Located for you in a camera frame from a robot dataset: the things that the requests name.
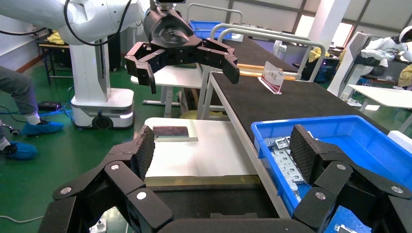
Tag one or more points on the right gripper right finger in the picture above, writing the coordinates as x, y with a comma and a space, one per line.
331, 180

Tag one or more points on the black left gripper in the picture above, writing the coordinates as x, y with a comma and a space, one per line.
167, 32

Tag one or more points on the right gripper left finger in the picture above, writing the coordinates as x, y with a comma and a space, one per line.
122, 180

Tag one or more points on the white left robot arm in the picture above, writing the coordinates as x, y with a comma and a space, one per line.
38, 13

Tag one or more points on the silver slotted metal part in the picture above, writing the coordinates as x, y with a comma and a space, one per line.
286, 167
280, 143
343, 229

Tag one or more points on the black low container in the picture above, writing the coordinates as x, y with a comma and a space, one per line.
209, 202

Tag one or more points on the white desk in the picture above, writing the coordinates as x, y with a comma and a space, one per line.
173, 77

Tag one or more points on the blue plastic parts bin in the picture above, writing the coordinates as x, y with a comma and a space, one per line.
370, 151

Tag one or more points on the white power strip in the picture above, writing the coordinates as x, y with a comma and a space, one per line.
98, 226

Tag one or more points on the yellow object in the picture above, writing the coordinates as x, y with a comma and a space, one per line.
199, 115

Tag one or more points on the dark rectangular pad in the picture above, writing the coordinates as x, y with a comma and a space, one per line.
170, 131

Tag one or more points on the tan wooden edge strip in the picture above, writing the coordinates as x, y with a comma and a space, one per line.
251, 67
273, 76

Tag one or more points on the black felt table mat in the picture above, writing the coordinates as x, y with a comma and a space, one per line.
289, 103
254, 53

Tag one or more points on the white flat tray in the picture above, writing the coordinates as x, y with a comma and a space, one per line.
193, 135

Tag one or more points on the white paper label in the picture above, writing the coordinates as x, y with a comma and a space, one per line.
400, 140

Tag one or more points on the white tube handrail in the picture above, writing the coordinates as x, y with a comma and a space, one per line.
273, 36
257, 29

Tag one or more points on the acrylic sign with red card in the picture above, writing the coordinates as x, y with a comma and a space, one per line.
272, 75

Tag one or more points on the white robot column base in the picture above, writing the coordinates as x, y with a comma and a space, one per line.
87, 74

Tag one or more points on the blue shoe cover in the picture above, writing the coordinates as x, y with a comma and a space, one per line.
42, 128
21, 151

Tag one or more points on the white side platform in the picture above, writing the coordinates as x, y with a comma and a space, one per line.
219, 151

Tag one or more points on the white table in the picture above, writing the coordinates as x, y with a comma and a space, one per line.
383, 95

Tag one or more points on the black box device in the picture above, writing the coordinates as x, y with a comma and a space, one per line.
49, 106

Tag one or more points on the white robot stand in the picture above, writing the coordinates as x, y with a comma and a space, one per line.
351, 64

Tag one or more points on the chair caster wheel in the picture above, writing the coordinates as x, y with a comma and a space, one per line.
14, 131

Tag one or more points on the yellow cloth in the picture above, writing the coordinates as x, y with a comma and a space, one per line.
58, 38
406, 77
318, 54

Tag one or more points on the dark side table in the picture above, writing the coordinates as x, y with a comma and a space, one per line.
53, 46

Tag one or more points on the person in grey trousers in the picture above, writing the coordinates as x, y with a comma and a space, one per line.
16, 86

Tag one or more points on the white humanoid robot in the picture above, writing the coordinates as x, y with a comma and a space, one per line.
383, 45

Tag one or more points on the white metal table frame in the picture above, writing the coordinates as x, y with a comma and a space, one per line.
268, 189

